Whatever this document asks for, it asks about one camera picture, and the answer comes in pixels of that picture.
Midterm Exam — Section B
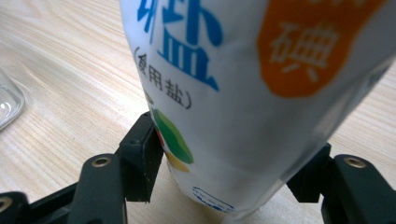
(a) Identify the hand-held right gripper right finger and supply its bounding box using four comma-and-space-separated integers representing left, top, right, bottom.
285, 142, 396, 224

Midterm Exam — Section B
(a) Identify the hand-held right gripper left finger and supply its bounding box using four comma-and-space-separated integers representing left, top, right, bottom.
66, 110, 165, 224

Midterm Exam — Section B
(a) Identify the blue and white salt bag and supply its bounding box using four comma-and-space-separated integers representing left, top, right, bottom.
119, 0, 396, 224

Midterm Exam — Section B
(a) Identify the clear jar with white lid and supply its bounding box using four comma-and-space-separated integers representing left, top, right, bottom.
0, 69, 26, 133

